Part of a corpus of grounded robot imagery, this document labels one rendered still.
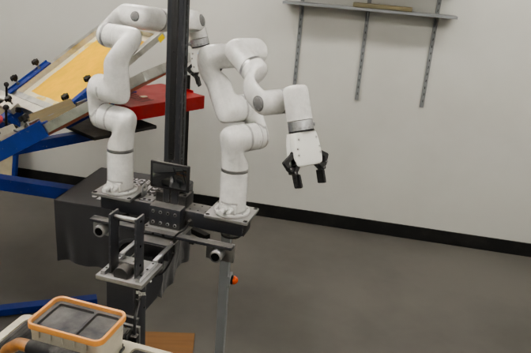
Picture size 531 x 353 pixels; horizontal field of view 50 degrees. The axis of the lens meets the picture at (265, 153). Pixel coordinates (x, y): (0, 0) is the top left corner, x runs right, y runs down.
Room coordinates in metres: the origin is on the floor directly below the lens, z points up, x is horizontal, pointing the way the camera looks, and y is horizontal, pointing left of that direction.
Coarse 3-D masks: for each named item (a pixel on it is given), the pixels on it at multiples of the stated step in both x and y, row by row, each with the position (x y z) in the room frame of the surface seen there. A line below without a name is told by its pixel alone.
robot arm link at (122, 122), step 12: (108, 108) 1.93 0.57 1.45; (120, 108) 1.92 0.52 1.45; (96, 120) 1.93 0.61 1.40; (108, 120) 1.90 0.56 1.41; (120, 120) 1.89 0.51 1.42; (132, 120) 1.91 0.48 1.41; (120, 132) 1.89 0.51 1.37; (132, 132) 1.92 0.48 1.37; (108, 144) 1.90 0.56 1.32; (120, 144) 1.89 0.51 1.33; (132, 144) 1.93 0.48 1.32
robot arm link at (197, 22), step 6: (192, 12) 2.19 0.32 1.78; (198, 12) 2.24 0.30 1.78; (192, 18) 2.18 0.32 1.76; (198, 18) 2.21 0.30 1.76; (204, 18) 2.25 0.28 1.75; (192, 24) 2.17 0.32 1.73; (198, 24) 2.21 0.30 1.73; (204, 24) 2.24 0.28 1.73; (162, 30) 2.11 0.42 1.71; (192, 30) 2.23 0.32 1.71; (198, 30) 2.23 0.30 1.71
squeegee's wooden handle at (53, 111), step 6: (60, 102) 2.53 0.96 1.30; (66, 102) 2.57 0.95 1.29; (72, 102) 2.61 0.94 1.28; (48, 108) 2.42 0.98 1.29; (54, 108) 2.46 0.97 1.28; (60, 108) 2.50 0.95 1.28; (66, 108) 2.54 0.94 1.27; (72, 108) 2.58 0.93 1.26; (30, 114) 2.29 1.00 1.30; (36, 114) 2.33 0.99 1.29; (42, 114) 2.36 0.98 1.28; (48, 114) 2.40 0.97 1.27; (54, 114) 2.43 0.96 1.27; (60, 114) 2.47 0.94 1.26; (30, 120) 2.26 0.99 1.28; (42, 120) 2.33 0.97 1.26; (48, 120) 2.37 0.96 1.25
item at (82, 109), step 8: (160, 64) 2.27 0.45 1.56; (144, 72) 2.09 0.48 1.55; (152, 72) 2.15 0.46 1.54; (160, 72) 2.22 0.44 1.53; (136, 80) 2.07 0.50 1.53; (144, 80) 2.07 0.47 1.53; (72, 112) 2.12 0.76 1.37; (80, 112) 2.11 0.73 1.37; (56, 120) 2.13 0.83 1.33; (64, 120) 2.12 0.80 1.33; (72, 120) 2.14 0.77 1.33; (48, 128) 2.13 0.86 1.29; (56, 128) 2.13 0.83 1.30
